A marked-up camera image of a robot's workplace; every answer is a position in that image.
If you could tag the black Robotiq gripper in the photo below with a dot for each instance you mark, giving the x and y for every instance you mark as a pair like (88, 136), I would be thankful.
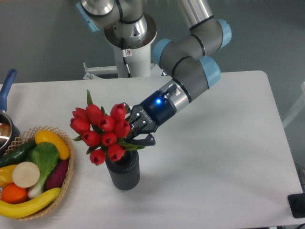
(155, 110)

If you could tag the red tulip bouquet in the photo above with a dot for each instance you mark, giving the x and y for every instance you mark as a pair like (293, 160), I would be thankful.
(105, 135)

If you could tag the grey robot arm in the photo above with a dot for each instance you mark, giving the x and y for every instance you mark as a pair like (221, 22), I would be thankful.
(188, 60)

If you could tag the dark grey ribbed vase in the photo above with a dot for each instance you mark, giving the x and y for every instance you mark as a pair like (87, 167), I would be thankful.
(125, 173)

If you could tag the green bok choy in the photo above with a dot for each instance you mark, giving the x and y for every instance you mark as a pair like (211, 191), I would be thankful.
(45, 156)

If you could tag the purple sweet potato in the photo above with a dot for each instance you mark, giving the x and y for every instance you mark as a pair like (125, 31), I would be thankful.
(58, 175)

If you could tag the woven wicker basket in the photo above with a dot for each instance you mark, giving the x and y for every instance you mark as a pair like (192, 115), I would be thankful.
(30, 135)

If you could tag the green cucumber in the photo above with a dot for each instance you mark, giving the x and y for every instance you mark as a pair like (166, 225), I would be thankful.
(17, 155)

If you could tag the beige round radish slice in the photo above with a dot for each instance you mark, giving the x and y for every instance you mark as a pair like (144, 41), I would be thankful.
(25, 174)

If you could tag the yellow bell pepper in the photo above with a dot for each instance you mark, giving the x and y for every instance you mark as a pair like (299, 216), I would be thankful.
(6, 175)

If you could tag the orange fruit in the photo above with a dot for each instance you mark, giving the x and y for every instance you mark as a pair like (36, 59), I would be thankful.
(14, 194)

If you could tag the yellow banana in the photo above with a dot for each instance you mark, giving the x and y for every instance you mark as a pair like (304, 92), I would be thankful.
(15, 211)

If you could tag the black device at table edge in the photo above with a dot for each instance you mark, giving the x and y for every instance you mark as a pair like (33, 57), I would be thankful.
(297, 205)

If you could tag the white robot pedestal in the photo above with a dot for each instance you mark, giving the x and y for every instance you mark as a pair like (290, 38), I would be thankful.
(131, 43)

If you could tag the blue handled steel saucepan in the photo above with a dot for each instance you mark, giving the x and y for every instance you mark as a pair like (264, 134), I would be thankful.
(8, 130)

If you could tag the white frame at right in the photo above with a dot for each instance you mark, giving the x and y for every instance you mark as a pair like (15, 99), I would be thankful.
(295, 109)

